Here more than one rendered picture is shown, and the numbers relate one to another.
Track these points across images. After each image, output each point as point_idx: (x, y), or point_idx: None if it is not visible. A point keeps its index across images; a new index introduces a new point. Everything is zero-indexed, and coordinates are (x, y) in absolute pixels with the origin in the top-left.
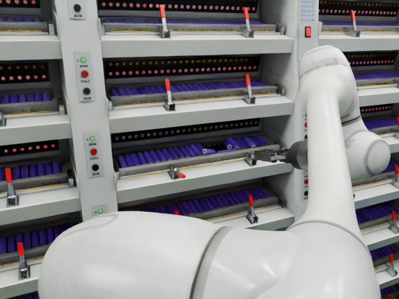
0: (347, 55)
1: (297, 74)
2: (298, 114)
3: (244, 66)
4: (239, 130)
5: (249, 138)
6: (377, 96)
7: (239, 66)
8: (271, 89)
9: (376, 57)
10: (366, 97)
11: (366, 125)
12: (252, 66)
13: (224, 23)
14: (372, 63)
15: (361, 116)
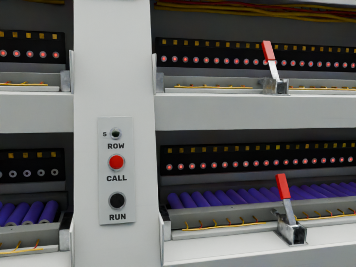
0: (283, 45)
1: (81, 25)
2: (86, 130)
3: (27, 51)
4: (7, 188)
5: (16, 207)
6: (352, 103)
7: (15, 49)
8: (42, 77)
9: (353, 56)
10: (315, 103)
11: (350, 189)
12: (48, 52)
13: None
14: (347, 68)
15: (340, 173)
